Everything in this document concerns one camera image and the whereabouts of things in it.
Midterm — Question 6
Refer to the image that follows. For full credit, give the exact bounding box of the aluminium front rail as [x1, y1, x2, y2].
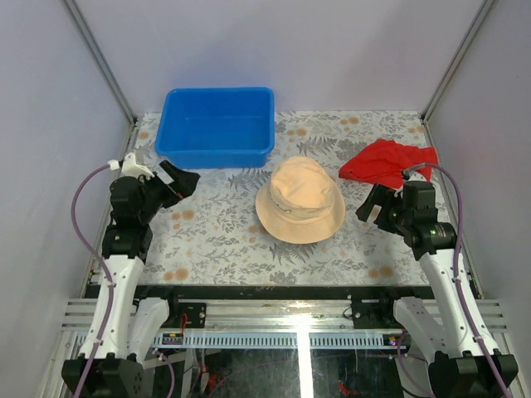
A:
[61, 298, 508, 333]

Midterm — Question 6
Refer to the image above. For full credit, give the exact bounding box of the blue white cable duct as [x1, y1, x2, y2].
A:
[151, 332, 401, 350]

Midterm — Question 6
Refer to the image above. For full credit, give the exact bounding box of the aluminium frame post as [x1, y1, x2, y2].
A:
[420, 0, 498, 124]
[61, 0, 138, 124]

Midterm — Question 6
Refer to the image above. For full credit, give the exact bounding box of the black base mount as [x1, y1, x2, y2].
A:
[163, 293, 207, 332]
[349, 286, 416, 329]

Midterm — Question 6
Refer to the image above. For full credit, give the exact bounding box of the purple cable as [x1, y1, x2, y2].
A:
[396, 163, 514, 398]
[70, 163, 175, 398]

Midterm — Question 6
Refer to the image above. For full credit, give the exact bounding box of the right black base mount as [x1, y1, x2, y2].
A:
[349, 286, 416, 329]

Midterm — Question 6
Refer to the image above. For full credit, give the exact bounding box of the right aluminium frame post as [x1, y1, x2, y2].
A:
[420, 0, 498, 124]

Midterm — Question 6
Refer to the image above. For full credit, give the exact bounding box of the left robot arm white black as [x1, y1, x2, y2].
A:
[61, 153, 200, 397]

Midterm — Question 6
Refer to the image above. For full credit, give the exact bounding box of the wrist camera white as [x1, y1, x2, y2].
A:
[402, 167, 418, 181]
[107, 152, 154, 178]

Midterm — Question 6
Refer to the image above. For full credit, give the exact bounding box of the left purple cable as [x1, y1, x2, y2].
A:
[70, 163, 175, 398]

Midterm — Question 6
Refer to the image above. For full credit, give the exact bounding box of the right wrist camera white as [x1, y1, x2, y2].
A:
[402, 167, 418, 181]

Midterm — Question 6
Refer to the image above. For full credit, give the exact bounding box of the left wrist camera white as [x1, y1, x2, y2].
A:
[107, 152, 154, 178]

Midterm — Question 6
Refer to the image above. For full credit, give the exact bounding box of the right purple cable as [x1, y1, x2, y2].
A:
[396, 163, 514, 398]

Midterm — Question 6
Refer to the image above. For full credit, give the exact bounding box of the red cloth hat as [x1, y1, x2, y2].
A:
[339, 139, 438, 189]

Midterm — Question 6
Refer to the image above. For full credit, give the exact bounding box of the beige black hat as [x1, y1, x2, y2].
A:
[256, 156, 346, 245]

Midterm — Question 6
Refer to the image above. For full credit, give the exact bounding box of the blue plastic bin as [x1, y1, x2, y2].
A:
[154, 87, 275, 169]

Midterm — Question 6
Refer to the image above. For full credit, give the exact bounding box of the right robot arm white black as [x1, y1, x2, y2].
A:
[356, 181, 519, 397]

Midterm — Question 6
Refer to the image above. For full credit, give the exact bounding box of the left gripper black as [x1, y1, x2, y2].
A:
[139, 161, 200, 225]

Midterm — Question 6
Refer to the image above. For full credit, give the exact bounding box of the left aluminium frame post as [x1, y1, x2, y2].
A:
[61, 0, 138, 124]

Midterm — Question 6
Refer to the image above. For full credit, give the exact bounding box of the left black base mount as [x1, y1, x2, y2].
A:
[163, 293, 207, 332]

